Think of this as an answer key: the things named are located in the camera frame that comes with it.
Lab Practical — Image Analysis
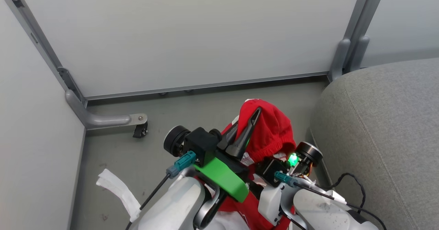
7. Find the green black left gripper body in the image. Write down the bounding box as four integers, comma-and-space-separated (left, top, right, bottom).
193, 148, 251, 203

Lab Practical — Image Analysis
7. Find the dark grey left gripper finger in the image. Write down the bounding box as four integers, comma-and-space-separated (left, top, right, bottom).
218, 122, 240, 150
226, 107, 262, 159

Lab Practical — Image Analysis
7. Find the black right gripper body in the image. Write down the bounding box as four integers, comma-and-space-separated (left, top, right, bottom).
285, 152, 311, 176

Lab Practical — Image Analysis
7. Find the red clothing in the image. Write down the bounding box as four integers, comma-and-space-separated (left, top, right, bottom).
216, 99, 297, 230

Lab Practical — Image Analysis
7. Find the white clothing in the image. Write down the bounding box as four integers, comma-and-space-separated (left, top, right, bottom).
206, 210, 252, 230

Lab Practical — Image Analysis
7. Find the black caster wheel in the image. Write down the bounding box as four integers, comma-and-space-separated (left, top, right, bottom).
133, 121, 149, 139

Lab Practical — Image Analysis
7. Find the grey fabric sofa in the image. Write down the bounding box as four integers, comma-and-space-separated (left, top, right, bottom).
310, 57, 439, 230

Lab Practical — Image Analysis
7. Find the white cloth strip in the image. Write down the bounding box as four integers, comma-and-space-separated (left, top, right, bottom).
96, 168, 142, 222

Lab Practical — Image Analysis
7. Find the black cable with teal plug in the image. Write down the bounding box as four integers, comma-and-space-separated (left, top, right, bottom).
274, 171, 388, 230
125, 150, 198, 230

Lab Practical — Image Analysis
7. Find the thin black looped cable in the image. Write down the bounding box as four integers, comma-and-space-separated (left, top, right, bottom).
321, 173, 367, 214

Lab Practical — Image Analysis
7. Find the grey partition bottom rail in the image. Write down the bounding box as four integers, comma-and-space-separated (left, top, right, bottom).
84, 72, 330, 102

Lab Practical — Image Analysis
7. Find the grey partition post with foot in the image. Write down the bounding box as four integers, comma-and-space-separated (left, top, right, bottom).
349, 0, 389, 74
328, 0, 375, 83

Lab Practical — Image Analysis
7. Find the grey partition foot with bracket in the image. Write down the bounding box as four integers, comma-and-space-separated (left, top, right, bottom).
65, 89, 149, 130

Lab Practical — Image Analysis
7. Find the grey partition corner post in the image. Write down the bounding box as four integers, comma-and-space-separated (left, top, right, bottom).
0, 0, 87, 104

